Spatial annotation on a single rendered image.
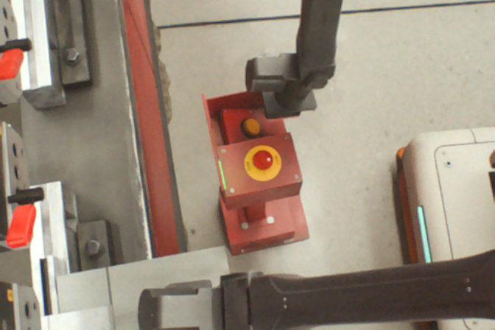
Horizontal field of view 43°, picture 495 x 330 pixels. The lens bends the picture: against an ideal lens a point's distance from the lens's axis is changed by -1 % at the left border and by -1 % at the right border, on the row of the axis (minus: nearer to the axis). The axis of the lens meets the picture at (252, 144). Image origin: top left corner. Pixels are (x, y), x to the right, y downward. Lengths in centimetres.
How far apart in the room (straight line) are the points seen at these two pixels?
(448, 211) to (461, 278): 130
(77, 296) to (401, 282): 59
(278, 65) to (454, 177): 88
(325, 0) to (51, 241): 57
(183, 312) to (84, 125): 57
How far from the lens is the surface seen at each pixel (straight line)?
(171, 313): 74
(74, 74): 123
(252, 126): 133
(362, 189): 207
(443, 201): 182
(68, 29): 128
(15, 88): 91
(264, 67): 109
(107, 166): 119
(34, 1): 125
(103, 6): 132
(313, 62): 103
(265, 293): 68
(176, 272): 100
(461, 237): 181
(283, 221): 190
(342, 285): 60
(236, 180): 125
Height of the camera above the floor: 199
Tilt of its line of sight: 72 degrees down
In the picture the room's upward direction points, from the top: 2 degrees counter-clockwise
